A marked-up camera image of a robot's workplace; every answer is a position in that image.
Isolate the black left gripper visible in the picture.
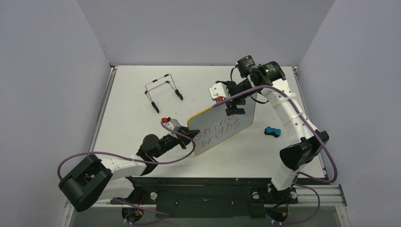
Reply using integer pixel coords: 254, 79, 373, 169
153, 126, 200, 158

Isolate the yellow framed whiteboard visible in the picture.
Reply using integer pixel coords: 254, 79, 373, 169
187, 97, 256, 156

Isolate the blue black whiteboard eraser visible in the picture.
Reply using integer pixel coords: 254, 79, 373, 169
264, 126, 281, 138

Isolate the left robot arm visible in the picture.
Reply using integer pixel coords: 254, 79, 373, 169
58, 126, 200, 212

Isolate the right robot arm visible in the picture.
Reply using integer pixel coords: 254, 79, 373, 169
224, 55, 329, 202

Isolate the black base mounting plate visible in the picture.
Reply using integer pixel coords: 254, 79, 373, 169
122, 177, 298, 218

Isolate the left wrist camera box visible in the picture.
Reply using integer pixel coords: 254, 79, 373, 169
161, 117, 181, 131

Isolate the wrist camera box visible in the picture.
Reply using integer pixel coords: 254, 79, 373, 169
161, 117, 181, 131
209, 82, 230, 102

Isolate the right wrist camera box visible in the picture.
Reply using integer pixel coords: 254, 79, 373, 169
209, 82, 230, 102

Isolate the black wire easel stand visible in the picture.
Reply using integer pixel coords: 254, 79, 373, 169
144, 73, 183, 113

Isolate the aluminium frame rail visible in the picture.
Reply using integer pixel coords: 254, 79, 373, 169
65, 184, 347, 208

